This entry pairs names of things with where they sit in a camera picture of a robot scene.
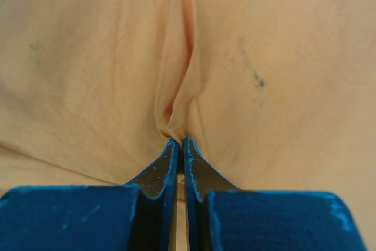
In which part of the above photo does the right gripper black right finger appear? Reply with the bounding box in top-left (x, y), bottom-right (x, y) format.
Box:
top-left (183, 138), bottom-right (366, 250)

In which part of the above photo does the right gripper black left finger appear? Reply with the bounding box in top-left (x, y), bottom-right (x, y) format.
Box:
top-left (1, 139), bottom-right (179, 250)

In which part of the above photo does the orange t shirt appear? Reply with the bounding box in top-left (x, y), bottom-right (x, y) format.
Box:
top-left (1, 0), bottom-right (375, 250)

